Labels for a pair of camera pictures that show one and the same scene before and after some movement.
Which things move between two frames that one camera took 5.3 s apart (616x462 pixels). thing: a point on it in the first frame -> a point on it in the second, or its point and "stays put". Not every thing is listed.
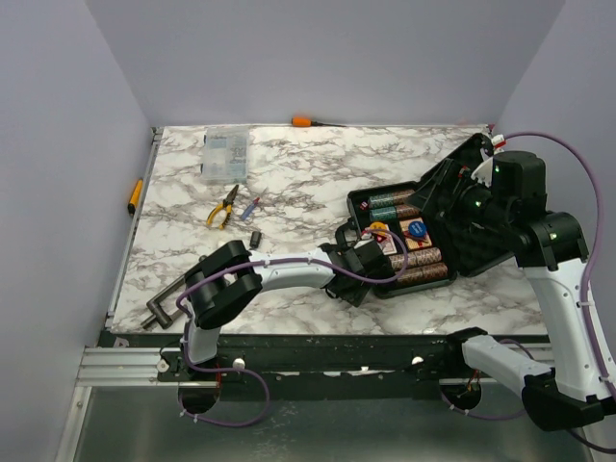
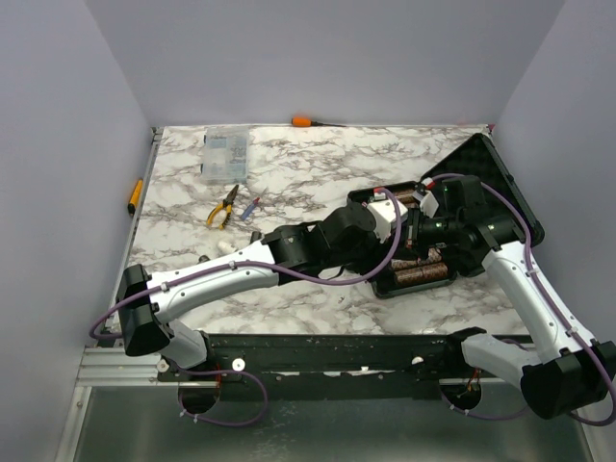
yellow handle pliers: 227,202 stays put
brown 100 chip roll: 434,270 stays put
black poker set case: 415,224 stays put
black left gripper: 352,295 -> 379,254
